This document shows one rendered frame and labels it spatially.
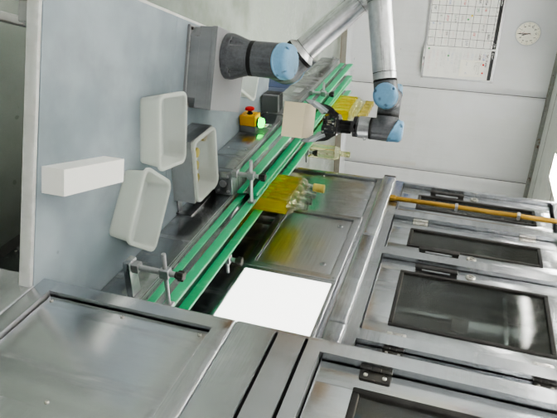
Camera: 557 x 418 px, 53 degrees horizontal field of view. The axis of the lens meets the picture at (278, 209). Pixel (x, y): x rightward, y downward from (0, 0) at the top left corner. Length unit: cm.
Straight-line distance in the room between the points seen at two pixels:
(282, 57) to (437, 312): 97
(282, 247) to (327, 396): 110
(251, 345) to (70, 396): 35
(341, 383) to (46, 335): 61
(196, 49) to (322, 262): 84
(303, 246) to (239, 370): 108
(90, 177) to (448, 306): 121
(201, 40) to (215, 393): 120
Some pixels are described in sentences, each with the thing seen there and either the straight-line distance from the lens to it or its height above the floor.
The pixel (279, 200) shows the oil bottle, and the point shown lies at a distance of 212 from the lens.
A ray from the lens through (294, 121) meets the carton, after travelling 197.
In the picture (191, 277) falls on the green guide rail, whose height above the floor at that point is 95.
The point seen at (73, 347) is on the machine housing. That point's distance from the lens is 124.
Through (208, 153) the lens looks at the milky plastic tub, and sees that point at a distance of 201.
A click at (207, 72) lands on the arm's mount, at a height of 83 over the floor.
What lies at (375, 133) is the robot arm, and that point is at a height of 137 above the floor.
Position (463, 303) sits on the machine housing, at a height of 174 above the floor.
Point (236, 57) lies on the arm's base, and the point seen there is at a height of 91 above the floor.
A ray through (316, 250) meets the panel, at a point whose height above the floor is 120.
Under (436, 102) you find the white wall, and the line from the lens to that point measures 804.
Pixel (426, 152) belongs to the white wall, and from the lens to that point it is 828.
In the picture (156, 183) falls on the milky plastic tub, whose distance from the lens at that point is 176.
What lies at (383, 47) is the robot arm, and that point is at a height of 137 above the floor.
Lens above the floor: 162
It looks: 16 degrees down
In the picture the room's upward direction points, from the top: 99 degrees clockwise
